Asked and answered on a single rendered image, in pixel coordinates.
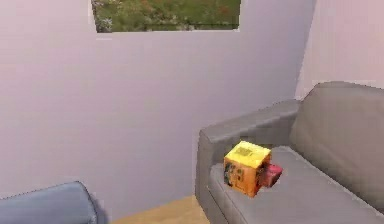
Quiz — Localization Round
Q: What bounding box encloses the gray couch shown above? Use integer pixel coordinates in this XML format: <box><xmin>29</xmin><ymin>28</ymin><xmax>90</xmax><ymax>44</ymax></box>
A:
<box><xmin>195</xmin><ymin>81</ymin><xmax>384</xmax><ymax>224</ymax></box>

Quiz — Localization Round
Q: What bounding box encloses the yellow and orange box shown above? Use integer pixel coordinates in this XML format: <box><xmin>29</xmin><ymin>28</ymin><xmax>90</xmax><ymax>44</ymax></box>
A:
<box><xmin>223</xmin><ymin>140</ymin><xmax>272</xmax><ymax>198</ymax></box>

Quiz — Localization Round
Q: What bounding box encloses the window with garden view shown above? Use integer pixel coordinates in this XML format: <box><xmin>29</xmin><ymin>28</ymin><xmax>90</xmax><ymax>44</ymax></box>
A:
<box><xmin>90</xmin><ymin>0</ymin><xmax>242</xmax><ymax>34</ymax></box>

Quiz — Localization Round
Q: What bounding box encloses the red small box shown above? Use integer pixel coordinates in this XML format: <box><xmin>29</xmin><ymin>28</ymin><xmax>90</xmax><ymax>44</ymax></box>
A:
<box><xmin>261</xmin><ymin>163</ymin><xmax>284</xmax><ymax>188</ymax></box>

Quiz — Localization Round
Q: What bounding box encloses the blue-grey armchair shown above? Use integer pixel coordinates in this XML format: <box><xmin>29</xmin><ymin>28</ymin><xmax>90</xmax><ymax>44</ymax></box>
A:
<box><xmin>0</xmin><ymin>180</ymin><xmax>108</xmax><ymax>224</ymax></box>

